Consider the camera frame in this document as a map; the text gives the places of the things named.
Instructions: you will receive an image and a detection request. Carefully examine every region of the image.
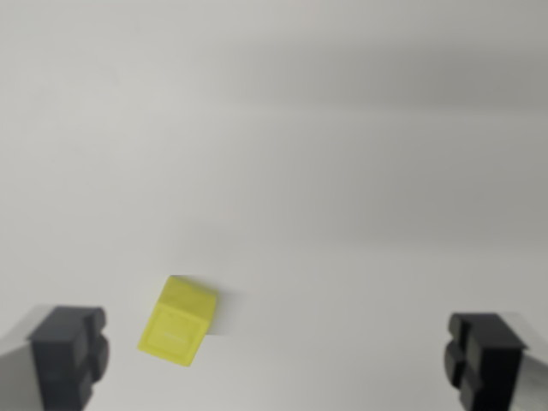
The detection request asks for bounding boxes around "yellow translucent cube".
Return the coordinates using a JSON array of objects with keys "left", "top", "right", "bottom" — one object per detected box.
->
[{"left": 136, "top": 275, "right": 219, "bottom": 368}]

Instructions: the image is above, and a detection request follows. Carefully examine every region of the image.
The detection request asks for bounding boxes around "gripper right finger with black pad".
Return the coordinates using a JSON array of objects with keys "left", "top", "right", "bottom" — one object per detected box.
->
[{"left": 443, "top": 311, "right": 548, "bottom": 411}]

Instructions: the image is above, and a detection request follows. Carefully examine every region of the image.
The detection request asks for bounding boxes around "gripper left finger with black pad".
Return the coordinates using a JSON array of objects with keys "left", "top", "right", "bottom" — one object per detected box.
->
[{"left": 0, "top": 304, "right": 110, "bottom": 411}]

